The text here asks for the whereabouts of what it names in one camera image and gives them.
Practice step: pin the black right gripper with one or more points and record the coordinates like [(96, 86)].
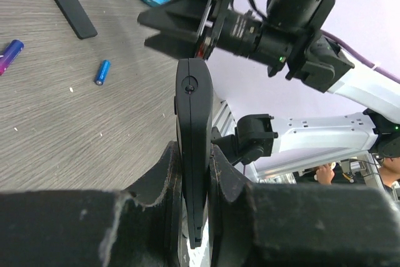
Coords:
[(234, 32)]

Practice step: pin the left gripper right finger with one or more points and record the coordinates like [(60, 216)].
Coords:
[(229, 226)]

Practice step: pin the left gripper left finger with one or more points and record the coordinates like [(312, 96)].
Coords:
[(152, 219)]

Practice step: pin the black remote control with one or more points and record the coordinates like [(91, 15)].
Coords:
[(193, 108)]

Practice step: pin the blue battery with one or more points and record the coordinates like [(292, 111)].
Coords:
[(102, 73)]

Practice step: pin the black battery cover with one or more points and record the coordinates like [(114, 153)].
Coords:
[(77, 18)]

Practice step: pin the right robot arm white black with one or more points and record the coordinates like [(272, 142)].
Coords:
[(289, 35)]

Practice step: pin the person in background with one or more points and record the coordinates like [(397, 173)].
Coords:
[(332, 173)]

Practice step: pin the purple pink battery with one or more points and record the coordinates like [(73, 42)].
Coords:
[(11, 52)]

